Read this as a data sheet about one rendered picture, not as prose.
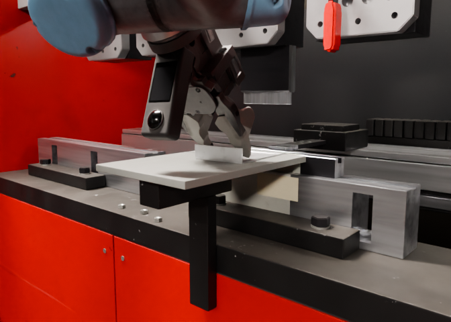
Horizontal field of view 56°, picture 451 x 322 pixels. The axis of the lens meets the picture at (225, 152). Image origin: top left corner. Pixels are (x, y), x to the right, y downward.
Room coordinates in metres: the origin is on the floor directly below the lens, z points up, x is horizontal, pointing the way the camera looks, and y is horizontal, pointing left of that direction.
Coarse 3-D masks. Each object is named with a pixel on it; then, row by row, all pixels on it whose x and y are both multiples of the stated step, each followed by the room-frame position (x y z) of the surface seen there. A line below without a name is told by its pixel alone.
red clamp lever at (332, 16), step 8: (328, 0) 0.58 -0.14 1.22; (336, 0) 0.58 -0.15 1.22; (328, 8) 0.57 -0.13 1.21; (336, 8) 0.57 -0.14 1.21; (328, 16) 0.57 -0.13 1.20; (336, 16) 0.57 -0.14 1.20; (328, 24) 0.57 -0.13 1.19; (336, 24) 0.57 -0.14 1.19; (328, 32) 0.57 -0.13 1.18; (336, 32) 0.57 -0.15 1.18; (328, 40) 0.57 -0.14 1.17; (336, 40) 0.57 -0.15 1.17; (328, 48) 0.57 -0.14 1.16; (336, 48) 0.58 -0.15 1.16
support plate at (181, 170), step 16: (128, 160) 0.62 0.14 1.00; (144, 160) 0.62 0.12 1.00; (160, 160) 0.62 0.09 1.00; (176, 160) 0.62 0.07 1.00; (192, 160) 0.62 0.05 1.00; (208, 160) 0.62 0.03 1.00; (272, 160) 0.62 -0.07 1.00; (288, 160) 0.62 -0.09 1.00; (304, 160) 0.66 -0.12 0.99; (128, 176) 0.53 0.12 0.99; (144, 176) 0.51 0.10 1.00; (160, 176) 0.49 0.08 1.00; (176, 176) 0.49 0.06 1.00; (192, 176) 0.49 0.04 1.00; (208, 176) 0.49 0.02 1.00; (224, 176) 0.52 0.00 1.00; (240, 176) 0.54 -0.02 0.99
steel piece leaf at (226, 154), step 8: (200, 152) 0.63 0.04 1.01; (208, 152) 0.62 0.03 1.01; (216, 152) 0.61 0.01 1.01; (224, 152) 0.60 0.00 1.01; (232, 152) 0.59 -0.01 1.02; (240, 152) 0.59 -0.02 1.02; (256, 152) 0.69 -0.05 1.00; (216, 160) 0.61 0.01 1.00; (224, 160) 0.60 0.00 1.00; (232, 160) 0.59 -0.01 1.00; (240, 160) 0.59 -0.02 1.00; (248, 160) 0.60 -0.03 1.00
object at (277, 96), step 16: (256, 48) 0.74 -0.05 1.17; (272, 48) 0.72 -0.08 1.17; (288, 48) 0.70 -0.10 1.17; (256, 64) 0.74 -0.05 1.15; (272, 64) 0.72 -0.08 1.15; (288, 64) 0.70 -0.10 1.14; (256, 80) 0.74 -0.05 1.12; (272, 80) 0.72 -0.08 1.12; (288, 80) 0.70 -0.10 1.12; (256, 96) 0.75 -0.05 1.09; (272, 96) 0.73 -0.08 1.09; (288, 96) 0.71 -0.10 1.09
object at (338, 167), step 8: (288, 152) 0.71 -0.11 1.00; (296, 152) 0.70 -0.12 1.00; (312, 160) 0.66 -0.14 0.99; (320, 160) 0.65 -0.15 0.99; (328, 160) 0.64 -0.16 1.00; (336, 160) 0.64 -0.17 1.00; (304, 168) 0.67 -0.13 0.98; (312, 168) 0.66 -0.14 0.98; (320, 168) 0.65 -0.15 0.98; (328, 168) 0.64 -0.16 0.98; (336, 168) 0.64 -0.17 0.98; (328, 176) 0.64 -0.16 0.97; (336, 176) 0.64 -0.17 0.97
